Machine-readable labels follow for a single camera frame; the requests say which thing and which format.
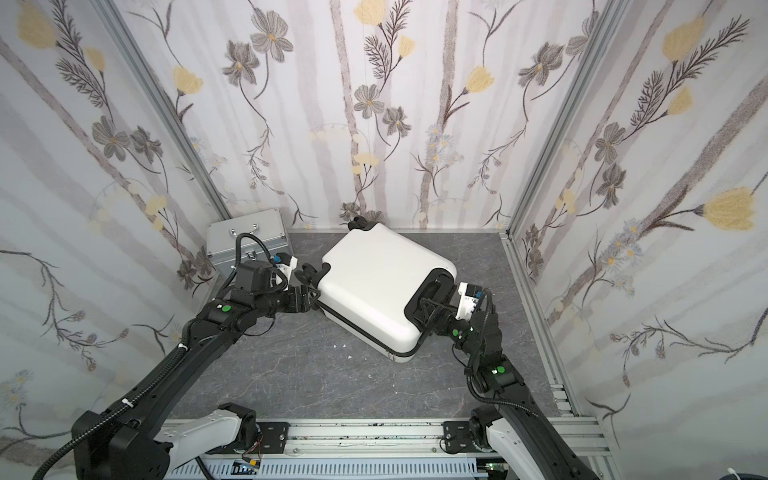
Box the white hard-shell suitcase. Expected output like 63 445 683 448
316 216 457 363

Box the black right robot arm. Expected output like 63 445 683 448
419 290 598 479

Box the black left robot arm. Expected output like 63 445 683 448
34 233 331 479

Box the silver aluminium first-aid case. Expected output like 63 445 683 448
205 208 294 278

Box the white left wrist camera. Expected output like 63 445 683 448
272 252 298 283

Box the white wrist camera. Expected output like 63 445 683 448
455 282 484 321
272 252 298 283

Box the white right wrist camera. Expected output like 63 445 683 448
455 282 484 321

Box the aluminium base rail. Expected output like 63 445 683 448
119 417 625 480

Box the white slotted cable duct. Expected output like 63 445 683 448
203 458 488 479

